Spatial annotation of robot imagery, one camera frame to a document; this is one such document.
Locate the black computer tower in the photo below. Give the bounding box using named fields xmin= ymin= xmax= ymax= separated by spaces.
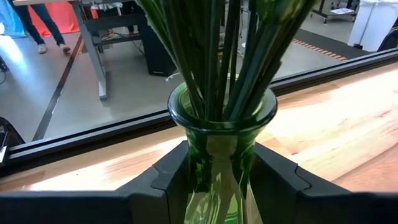
xmin=136 ymin=18 xmax=178 ymax=77

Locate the green glass vase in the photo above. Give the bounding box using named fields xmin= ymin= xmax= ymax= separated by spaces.
xmin=167 ymin=81 xmax=279 ymax=224

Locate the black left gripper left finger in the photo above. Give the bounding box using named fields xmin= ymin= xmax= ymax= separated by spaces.
xmin=116 ymin=140 xmax=195 ymax=224

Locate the black floor mat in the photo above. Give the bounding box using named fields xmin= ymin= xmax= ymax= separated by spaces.
xmin=292 ymin=28 xmax=373 ymax=62

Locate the white paper sheet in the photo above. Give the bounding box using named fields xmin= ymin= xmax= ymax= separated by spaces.
xmin=329 ymin=7 xmax=356 ymax=16

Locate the person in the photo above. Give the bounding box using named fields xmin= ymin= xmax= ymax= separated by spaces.
xmin=7 ymin=0 xmax=72 ymax=55

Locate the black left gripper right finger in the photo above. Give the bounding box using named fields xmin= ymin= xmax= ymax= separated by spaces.
xmin=248 ymin=142 xmax=352 ymax=224

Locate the blue cloth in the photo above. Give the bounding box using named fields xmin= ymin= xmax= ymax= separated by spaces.
xmin=0 ymin=0 xmax=27 ymax=40

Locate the white bin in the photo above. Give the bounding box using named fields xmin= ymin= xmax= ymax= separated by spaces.
xmin=347 ymin=0 xmax=398 ymax=53

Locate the yellow artificial tulip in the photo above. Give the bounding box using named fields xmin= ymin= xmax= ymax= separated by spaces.
xmin=228 ymin=0 xmax=318 ymax=121

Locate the grey desk leg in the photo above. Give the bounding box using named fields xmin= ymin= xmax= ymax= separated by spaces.
xmin=70 ymin=0 xmax=108 ymax=102

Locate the orange cloth screen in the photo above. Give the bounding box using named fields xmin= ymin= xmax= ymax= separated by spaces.
xmin=27 ymin=1 xmax=100 ymax=37

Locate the white floor cable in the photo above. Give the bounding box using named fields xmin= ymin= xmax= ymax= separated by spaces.
xmin=164 ymin=72 xmax=181 ymax=83

